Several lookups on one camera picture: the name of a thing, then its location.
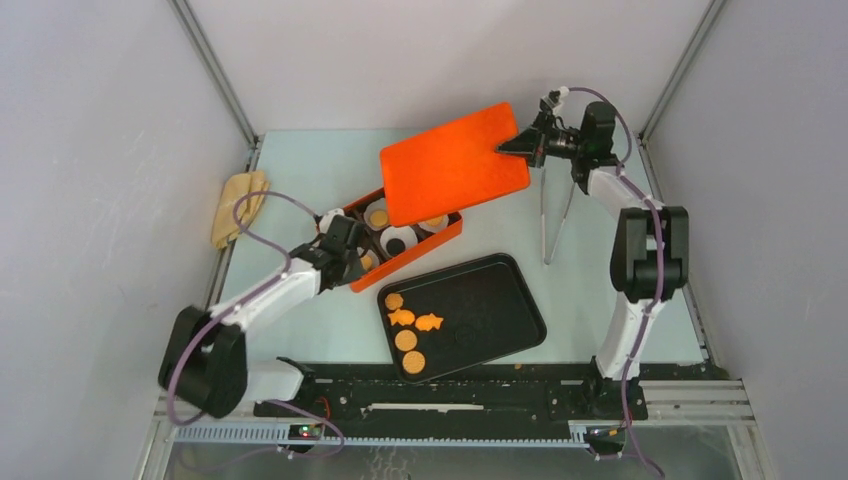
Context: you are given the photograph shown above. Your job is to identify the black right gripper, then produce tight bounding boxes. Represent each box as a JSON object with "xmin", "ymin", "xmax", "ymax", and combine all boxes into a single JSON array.
[{"xmin": 491, "ymin": 113, "xmax": 582, "ymax": 170}]

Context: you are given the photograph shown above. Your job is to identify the orange cookie box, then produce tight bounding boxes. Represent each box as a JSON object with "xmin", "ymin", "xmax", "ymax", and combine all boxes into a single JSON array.
[{"xmin": 342, "ymin": 189, "xmax": 463, "ymax": 293}]

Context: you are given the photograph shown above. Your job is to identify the round black cookie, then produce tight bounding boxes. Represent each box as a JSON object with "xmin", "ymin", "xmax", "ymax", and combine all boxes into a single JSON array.
[
  {"xmin": 385, "ymin": 238, "xmax": 406, "ymax": 257},
  {"xmin": 455, "ymin": 326, "xmax": 476, "ymax": 346}
]

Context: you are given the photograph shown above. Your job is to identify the silver metal tongs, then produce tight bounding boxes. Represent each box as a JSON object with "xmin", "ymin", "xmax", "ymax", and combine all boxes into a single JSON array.
[{"xmin": 539, "ymin": 168, "xmax": 579, "ymax": 267}]

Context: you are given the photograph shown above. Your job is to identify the black baking tray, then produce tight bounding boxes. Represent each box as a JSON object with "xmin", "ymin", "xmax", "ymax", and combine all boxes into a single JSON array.
[{"xmin": 377, "ymin": 253, "xmax": 547, "ymax": 384}]

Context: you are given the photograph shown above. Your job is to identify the orange box lid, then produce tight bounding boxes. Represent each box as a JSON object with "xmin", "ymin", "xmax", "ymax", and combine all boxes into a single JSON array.
[{"xmin": 379, "ymin": 102, "xmax": 531, "ymax": 226}]

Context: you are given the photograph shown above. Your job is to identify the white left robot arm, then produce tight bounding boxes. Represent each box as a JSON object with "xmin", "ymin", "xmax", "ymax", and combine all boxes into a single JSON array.
[{"xmin": 158, "ymin": 210, "xmax": 366, "ymax": 424}]

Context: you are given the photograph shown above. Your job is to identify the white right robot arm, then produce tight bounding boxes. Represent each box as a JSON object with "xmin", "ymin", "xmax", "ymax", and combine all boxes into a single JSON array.
[{"xmin": 496, "ymin": 90, "xmax": 689, "ymax": 418}]

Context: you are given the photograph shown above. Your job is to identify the white paper cupcake liner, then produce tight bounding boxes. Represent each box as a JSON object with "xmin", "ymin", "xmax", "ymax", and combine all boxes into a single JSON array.
[
  {"xmin": 418, "ymin": 215, "xmax": 450, "ymax": 234},
  {"xmin": 363, "ymin": 198, "xmax": 389, "ymax": 231},
  {"xmin": 359, "ymin": 250, "xmax": 380, "ymax": 272},
  {"xmin": 379, "ymin": 226, "xmax": 418, "ymax": 258}
]

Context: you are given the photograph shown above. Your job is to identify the orange swirl cookie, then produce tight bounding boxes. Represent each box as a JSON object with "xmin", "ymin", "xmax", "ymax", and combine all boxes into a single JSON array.
[{"xmin": 384, "ymin": 293, "xmax": 404, "ymax": 312}]

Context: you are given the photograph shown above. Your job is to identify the orange fish cookie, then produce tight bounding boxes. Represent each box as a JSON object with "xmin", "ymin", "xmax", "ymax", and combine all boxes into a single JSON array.
[
  {"xmin": 388, "ymin": 309, "xmax": 417, "ymax": 326},
  {"xmin": 414, "ymin": 313, "xmax": 444, "ymax": 332}
]

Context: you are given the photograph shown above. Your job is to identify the beige crumpled cloth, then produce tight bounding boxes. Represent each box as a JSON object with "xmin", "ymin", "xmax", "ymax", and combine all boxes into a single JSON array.
[{"xmin": 210, "ymin": 171, "xmax": 270, "ymax": 250}]

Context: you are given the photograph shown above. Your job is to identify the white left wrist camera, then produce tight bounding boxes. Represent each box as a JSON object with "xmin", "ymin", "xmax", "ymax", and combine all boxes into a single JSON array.
[{"xmin": 317, "ymin": 208, "xmax": 345, "ymax": 234}]

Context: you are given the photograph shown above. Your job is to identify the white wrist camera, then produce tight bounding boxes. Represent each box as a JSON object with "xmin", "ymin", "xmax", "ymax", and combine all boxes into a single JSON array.
[
  {"xmin": 317, "ymin": 208, "xmax": 345, "ymax": 234},
  {"xmin": 539, "ymin": 86, "xmax": 570, "ymax": 117}
]

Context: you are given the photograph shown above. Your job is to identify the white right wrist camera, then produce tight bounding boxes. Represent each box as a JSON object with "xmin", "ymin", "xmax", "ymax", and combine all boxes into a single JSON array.
[{"xmin": 539, "ymin": 86, "xmax": 570, "ymax": 117}]

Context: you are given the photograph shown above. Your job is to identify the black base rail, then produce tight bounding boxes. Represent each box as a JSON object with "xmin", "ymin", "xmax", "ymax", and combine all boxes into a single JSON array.
[{"xmin": 155, "ymin": 360, "xmax": 757, "ymax": 458}]

